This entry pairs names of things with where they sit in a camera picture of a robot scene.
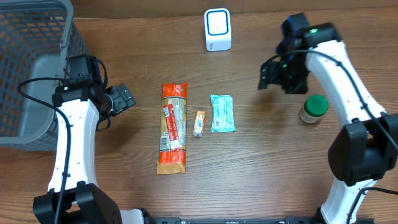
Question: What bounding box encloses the green lid jar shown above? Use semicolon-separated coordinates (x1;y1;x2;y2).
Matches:
298;95;329;124

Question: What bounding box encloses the teal wet wipes pack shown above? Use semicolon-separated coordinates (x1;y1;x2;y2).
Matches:
210;95;236;133

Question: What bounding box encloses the orange Kleenex tissue pack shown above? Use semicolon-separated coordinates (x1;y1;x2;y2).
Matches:
193;110;205;138

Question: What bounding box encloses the orange red noodle packet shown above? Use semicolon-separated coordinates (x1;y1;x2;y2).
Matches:
157;83;187;175

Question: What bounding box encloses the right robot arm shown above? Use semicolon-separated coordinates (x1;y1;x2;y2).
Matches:
259;13;397;223

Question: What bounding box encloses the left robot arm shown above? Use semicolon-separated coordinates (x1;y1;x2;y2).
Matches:
33;55;155;223

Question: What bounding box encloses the white barcode scanner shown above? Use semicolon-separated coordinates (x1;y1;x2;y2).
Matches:
204;8;232;52

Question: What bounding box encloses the grey plastic mesh basket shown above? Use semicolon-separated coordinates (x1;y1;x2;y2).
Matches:
1;0;88;151

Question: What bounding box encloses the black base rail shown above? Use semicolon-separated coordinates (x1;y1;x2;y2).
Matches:
149;216;376;224

